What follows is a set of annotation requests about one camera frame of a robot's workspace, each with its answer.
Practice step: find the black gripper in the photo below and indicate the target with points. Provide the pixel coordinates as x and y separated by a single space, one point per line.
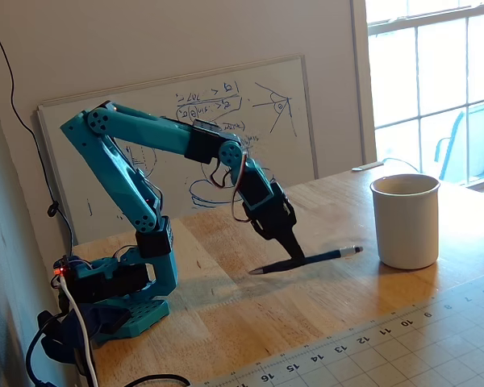
277 225

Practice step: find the dark blue pen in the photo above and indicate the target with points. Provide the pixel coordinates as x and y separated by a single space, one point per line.
326 256

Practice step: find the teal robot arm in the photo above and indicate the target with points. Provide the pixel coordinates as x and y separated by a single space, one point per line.
153 131

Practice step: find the white ceramic mug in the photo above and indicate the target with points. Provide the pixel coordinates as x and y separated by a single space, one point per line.
407 225

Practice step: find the grey gridded cutting mat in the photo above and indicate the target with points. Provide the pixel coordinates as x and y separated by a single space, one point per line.
407 346

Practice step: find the whiteboard with blue writing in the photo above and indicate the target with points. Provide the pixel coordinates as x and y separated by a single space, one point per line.
266 80

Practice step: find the blue black spring clamp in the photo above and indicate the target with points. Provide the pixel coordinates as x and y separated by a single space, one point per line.
101 322

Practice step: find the teal patio chair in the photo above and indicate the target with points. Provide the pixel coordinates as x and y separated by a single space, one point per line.
476 141

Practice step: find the white framed window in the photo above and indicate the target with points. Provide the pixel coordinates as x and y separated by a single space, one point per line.
435 80

